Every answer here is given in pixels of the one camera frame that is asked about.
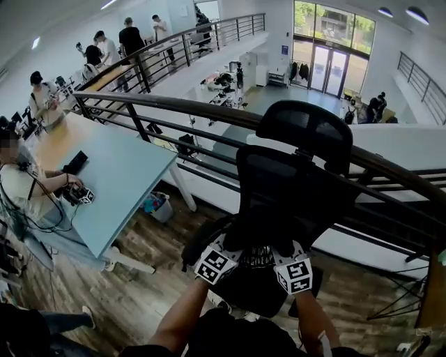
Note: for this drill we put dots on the grey bucket of toys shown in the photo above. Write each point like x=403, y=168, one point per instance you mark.
x=161, y=209

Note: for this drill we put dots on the dome ceiling light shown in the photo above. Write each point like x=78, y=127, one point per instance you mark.
x=386, y=12
x=418, y=15

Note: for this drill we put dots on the person's right forearm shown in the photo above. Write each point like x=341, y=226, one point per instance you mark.
x=313, y=313

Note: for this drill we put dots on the wooden post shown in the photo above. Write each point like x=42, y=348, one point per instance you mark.
x=433, y=289

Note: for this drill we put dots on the wooden desk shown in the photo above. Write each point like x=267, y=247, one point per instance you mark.
x=111, y=75

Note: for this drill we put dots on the black mesh office chair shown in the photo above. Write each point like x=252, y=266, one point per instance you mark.
x=278, y=181

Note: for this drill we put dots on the dark side railing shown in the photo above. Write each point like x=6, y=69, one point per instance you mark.
x=423, y=85

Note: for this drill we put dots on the blue wall sign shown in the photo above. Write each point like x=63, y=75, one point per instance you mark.
x=285, y=50

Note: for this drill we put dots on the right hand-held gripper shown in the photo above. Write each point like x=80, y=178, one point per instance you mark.
x=296, y=275

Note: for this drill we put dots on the person's left forearm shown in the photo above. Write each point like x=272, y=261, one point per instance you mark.
x=181, y=310

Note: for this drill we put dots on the black tripod stand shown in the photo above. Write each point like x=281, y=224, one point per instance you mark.
x=400, y=300

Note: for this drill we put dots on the black swivel chair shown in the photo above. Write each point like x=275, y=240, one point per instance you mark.
x=203, y=36

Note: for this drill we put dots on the clothes rack with dark coats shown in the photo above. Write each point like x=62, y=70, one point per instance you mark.
x=299, y=69

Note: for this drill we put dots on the black bag with white print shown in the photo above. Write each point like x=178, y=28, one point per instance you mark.
x=256, y=256

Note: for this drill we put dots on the person's black shirt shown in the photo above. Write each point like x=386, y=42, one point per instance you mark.
x=244, y=338

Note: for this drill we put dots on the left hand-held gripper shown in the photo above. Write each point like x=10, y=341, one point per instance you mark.
x=215, y=263

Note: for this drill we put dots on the black keyboard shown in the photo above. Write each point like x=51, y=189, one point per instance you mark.
x=76, y=162

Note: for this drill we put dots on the glass entrance door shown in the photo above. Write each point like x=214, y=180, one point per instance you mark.
x=329, y=69

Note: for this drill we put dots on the light blue table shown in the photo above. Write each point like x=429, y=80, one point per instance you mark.
x=118, y=181

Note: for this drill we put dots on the dark curved metal railing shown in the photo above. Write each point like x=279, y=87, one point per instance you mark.
x=209, y=108

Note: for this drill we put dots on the white cabinet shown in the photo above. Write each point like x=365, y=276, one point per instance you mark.
x=251, y=68

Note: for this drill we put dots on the dark balcony railing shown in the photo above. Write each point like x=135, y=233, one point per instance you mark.
x=195, y=35

